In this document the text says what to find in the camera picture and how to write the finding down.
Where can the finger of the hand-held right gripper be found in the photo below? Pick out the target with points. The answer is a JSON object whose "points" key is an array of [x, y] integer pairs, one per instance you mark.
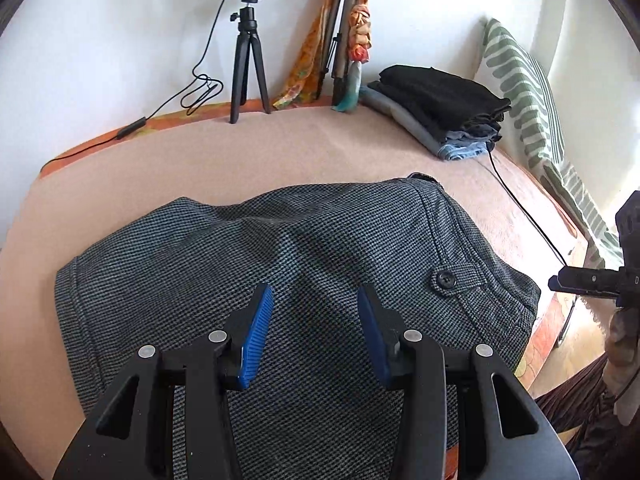
{"points": [[587, 281]]}

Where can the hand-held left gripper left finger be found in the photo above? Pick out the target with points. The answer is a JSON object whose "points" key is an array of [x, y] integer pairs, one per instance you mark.
{"points": [[257, 335]]}

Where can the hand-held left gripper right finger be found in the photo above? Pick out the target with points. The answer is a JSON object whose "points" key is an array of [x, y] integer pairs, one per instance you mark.
{"points": [[372, 332]]}

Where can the grey tweed pants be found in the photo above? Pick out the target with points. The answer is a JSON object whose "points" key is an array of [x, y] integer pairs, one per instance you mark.
{"points": [[310, 250]]}

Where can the person's right hand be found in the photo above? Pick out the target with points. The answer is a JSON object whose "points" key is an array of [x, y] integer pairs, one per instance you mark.
{"points": [[624, 345]]}

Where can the person's brown pleated clothing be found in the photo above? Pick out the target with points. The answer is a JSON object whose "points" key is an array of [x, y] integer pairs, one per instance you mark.
{"points": [[585, 410]]}

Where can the green white striped pillow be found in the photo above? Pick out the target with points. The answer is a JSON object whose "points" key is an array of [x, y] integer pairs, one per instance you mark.
{"points": [[530, 100]]}

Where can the folded blue jeans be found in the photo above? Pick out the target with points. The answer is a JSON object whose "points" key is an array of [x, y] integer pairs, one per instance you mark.
{"points": [[462, 149]]}

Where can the beige blanket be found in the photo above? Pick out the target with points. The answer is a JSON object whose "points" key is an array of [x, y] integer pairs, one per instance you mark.
{"points": [[200, 160]]}

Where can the folded grey garment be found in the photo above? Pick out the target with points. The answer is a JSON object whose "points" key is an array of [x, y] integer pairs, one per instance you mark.
{"points": [[400, 115]]}

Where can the folded black garment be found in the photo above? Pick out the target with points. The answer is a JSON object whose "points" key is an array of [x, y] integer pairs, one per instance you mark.
{"points": [[440, 90]]}

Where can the folded tripod with scarf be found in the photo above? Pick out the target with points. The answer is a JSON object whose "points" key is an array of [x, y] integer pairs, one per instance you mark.
{"points": [[305, 60]]}

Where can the small black tripod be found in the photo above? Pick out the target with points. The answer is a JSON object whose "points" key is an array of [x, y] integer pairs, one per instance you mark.
{"points": [[246, 45]]}

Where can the floral teal scarf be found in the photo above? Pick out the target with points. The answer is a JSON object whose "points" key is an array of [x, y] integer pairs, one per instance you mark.
{"points": [[357, 40]]}

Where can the folded silver black tripod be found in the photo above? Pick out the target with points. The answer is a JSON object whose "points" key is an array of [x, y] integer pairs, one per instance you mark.
{"points": [[340, 35]]}

